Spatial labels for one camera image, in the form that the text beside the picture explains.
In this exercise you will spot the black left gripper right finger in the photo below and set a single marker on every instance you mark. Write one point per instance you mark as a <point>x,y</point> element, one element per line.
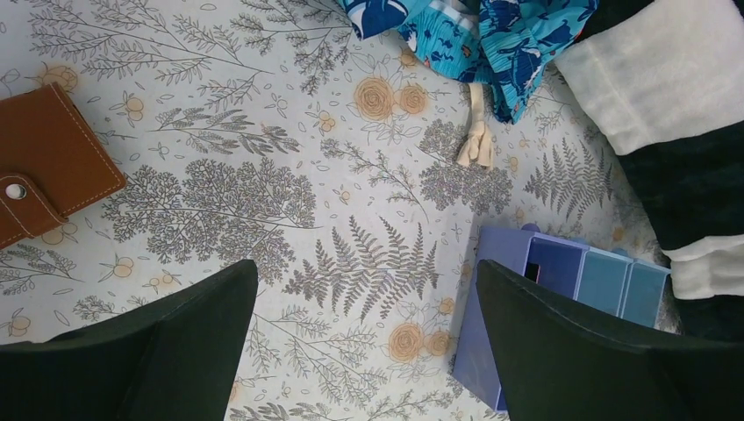
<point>558,359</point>

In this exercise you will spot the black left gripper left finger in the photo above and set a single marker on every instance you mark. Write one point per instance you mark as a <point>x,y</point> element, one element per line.
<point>172,359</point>

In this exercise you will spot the brown leather card holder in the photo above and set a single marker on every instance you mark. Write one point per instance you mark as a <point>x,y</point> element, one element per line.
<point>52,164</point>

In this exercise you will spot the blue three-compartment organizer box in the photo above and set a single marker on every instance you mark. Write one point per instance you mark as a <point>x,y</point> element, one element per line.
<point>609,281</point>

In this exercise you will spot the floral patterned table mat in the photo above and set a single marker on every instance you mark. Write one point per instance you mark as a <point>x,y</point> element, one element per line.
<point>266,130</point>

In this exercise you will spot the black white checkered pillow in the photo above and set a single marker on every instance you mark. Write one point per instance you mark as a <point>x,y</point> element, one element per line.
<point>663,81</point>

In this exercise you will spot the blue shark print cloth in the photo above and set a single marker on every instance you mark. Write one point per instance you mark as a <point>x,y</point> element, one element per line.
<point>498,45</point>

